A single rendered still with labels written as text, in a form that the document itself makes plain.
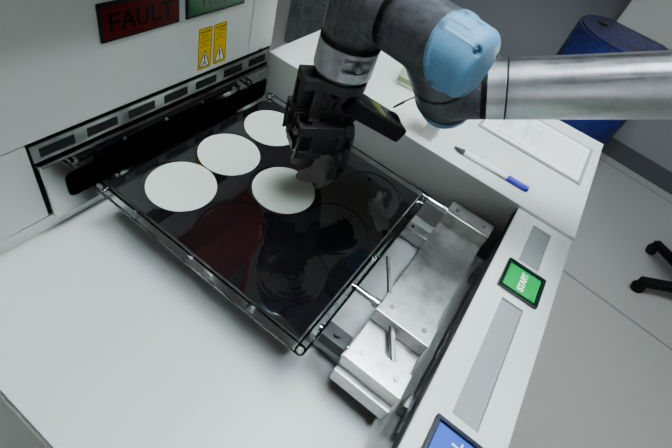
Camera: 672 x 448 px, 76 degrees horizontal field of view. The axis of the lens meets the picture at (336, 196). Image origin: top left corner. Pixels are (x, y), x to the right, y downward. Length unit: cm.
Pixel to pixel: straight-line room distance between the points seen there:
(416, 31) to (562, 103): 20
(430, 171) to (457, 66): 37
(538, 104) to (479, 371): 31
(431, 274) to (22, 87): 58
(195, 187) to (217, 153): 8
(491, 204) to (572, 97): 27
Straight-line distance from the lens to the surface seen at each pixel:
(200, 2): 69
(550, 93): 55
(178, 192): 66
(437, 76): 44
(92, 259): 70
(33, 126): 62
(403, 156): 78
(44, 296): 68
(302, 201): 67
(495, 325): 59
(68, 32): 59
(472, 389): 53
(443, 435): 49
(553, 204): 80
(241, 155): 72
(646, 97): 57
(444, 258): 71
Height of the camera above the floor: 138
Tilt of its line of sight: 45 degrees down
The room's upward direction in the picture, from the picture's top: 20 degrees clockwise
